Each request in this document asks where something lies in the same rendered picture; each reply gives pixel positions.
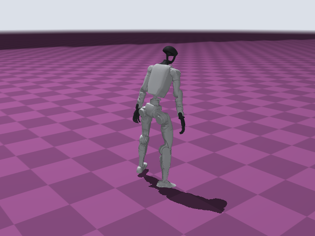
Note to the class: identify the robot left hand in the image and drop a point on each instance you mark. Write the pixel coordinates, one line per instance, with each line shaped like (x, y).
(136, 114)

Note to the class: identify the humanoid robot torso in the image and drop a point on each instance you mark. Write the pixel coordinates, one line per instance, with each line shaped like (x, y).
(159, 83)

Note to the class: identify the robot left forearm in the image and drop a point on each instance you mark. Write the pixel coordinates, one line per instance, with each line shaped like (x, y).
(141, 98)

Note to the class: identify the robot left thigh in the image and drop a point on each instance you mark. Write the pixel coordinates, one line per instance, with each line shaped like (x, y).
(146, 124)

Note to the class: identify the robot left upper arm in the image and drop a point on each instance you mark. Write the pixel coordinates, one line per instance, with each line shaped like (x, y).
(146, 80)

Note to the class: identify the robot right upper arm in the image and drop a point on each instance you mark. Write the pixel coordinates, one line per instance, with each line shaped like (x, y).
(175, 73)

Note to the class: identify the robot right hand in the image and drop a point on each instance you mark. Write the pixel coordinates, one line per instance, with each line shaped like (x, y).
(181, 117)

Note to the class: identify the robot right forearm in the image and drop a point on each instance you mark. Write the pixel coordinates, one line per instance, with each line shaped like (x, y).
(179, 104)

